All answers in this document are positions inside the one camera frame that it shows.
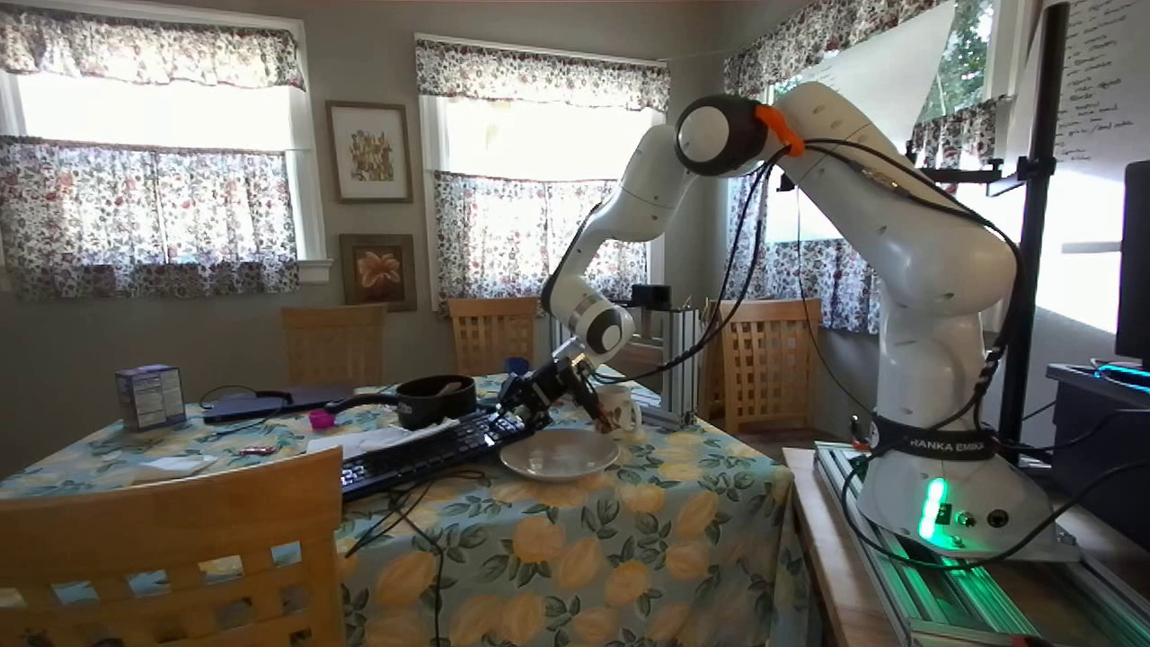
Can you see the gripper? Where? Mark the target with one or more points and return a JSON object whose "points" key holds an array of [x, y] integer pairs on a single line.
{"points": [[559, 377]]}

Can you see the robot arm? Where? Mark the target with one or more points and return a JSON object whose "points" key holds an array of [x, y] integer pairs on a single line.
{"points": [[925, 270]]}

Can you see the black computer keyboard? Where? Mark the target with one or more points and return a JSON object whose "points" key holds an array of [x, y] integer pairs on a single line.
{"points": [[422, 454]]}

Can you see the black computer box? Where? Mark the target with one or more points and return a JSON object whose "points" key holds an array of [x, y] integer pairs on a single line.
{"points": [[1101, 449]]}

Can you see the blue round object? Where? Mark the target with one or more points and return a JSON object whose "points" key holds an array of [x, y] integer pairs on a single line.
{"points": [[516, 366]]}

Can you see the white plate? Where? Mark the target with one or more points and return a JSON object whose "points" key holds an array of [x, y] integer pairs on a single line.
{"points": [[559, 454]]}

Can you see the wooden lattice chair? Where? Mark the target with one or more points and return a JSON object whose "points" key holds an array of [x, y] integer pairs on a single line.
{"points": [[162, 530], [773, 364], [332, 346], [492, 334]]}

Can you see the white mug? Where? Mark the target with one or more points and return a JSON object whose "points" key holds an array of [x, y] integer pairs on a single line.
{"points": [[627, 415]]}

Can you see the lemon print tablecloth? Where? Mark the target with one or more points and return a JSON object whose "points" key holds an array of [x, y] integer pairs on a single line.
{"points": [[584, 548]]}

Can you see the dark framed flower picture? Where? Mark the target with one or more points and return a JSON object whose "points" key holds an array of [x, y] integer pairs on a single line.
{"points": [[378, 271]]}

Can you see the small pink cup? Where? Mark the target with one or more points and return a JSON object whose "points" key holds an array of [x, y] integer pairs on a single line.
{"points": [[321, 419]]}

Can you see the window with floral curtains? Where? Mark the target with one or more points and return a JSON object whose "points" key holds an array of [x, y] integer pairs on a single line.
{"points": [[512, 180], [809, 261], [153, 180]]}

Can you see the dark closed laptop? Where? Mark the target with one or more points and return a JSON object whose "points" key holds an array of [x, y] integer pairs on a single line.
{"points": [[269, 402]]}

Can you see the small red object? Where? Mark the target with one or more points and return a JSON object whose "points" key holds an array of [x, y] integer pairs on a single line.
{"points": [[258, 450]]}

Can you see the framed flower print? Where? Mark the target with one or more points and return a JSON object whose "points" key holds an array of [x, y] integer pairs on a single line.
{"points": [[369, 151]]}

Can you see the white folded napkin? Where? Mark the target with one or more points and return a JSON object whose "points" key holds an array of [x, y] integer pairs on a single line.
{"points": [[175, 465]]}

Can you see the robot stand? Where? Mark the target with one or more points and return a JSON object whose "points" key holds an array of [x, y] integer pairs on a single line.
{"points": [[844, 575]]}

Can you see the small printed carton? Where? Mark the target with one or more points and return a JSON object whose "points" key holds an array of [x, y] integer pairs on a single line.
{"points": [[149, 397]]}

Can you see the large white paper sheet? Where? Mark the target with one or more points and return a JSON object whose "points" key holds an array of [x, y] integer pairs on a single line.
{"points": [[885, 72]]}

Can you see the black monitor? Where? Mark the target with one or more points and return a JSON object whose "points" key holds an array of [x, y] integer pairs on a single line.
{"points": [[1136, 261]]}

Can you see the handwritten paper sheet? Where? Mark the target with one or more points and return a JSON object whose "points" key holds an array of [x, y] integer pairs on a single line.
{"points": [[1101, 81]]}

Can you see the camera on mount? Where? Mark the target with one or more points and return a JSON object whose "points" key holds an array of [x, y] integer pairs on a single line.
{"points": [[669, 350]]}

